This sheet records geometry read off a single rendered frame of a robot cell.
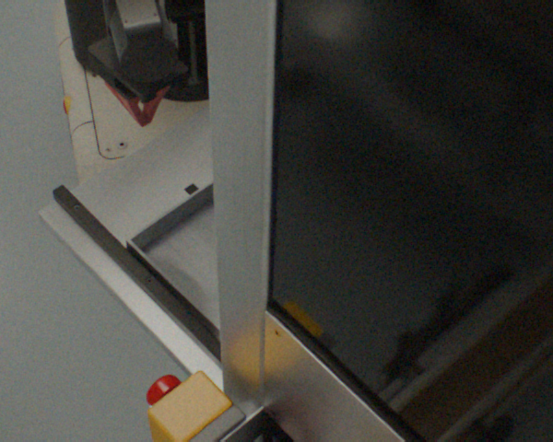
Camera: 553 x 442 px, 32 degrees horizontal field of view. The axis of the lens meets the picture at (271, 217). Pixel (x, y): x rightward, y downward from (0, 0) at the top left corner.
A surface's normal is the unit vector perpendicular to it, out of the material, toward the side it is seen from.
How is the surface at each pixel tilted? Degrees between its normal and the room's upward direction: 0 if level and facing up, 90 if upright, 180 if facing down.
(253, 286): 90
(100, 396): 0
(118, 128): 0
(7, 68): 0
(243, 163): 90
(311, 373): 90
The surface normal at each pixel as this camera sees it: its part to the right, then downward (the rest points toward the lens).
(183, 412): 0.02, -0.61
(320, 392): -0.74, 0.53
